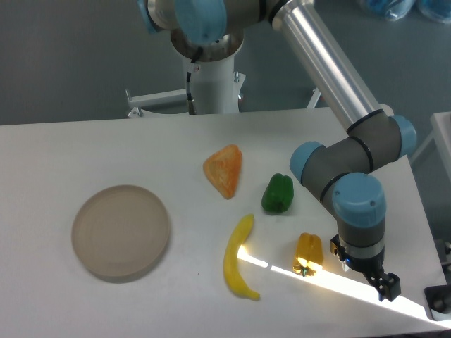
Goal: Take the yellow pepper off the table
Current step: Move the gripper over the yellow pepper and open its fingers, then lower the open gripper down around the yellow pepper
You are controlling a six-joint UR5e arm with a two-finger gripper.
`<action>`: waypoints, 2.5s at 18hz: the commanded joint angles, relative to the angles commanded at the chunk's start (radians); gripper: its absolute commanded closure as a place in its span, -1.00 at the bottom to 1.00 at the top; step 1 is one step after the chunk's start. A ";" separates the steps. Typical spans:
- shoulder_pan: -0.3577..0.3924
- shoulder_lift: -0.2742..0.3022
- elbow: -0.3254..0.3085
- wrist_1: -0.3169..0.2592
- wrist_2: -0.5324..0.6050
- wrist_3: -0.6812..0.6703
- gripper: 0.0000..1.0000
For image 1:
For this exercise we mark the blue plastic bags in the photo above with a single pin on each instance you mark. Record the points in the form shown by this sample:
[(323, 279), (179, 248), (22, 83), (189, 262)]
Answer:
[(437, 11)]

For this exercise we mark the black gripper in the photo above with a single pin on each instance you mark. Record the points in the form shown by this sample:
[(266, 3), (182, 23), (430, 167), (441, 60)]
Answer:
[(388, 286)]

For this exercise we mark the white side table edge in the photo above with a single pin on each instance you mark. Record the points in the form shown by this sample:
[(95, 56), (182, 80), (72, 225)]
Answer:
[(440, 136)]

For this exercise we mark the orange toast slice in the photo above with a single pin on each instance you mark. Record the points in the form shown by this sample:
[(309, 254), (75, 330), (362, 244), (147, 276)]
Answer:
[(222, 169)]

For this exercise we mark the grey black device corner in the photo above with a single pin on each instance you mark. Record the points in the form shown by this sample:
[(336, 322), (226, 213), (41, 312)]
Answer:
[(438, 302)]

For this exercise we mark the beige round plate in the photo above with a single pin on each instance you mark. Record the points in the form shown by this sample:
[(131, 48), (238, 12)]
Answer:
[(120, 233)]

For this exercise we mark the yellow banana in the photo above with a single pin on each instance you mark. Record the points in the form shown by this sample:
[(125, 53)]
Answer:
[(231, 271)]

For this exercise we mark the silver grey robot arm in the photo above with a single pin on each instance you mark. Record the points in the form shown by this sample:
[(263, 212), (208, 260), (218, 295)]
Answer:
[(340, 176)]

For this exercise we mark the yellow bell pepper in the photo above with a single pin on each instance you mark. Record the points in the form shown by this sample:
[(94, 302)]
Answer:
[(308, 258)]

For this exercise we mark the green bell pepper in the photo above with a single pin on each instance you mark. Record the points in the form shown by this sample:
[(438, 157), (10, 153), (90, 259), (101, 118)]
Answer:
[(278, 195)]

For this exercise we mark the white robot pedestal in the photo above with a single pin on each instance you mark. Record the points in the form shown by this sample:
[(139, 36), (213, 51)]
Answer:
[(214, 88)]

